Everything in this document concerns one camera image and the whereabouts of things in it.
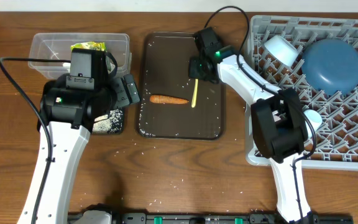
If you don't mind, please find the orange carrot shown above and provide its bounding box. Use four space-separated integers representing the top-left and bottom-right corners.
150 95 188 105

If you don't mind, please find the yellow plastic spoon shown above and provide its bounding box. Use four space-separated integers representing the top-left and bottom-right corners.
191 79 199 108

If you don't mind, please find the white rice grains pile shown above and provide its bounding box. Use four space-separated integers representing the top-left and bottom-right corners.
93 108 125 134

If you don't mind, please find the yellow green snack wrapper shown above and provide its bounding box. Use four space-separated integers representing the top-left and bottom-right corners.
70 41 106 52

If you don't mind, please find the light blue bowl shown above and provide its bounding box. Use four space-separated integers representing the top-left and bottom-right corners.
264 35 298 67

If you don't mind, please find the light blue plastic cup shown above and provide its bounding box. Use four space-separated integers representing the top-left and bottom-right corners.
304 110 323 139

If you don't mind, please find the dark blue plate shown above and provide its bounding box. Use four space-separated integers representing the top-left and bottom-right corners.
301 39 358 96

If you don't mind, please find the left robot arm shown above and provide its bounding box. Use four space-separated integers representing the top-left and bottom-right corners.
19 73 139 223

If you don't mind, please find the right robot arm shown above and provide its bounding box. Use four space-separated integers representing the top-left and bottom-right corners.
189 44 316 223

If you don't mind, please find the clear plastic waste bin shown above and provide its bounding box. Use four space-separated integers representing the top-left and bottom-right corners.
29 33 132 77

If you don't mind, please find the grey dishwasher rack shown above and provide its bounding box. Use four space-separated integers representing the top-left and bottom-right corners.
246 15 358 171

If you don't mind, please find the black plastic tray bin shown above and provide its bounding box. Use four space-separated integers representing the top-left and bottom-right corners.
40 80 125 134

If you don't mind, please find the dark brown serving tray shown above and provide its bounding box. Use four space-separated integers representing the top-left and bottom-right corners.
137 32 226 140

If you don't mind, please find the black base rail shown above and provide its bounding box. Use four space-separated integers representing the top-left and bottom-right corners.
67 203 354 224

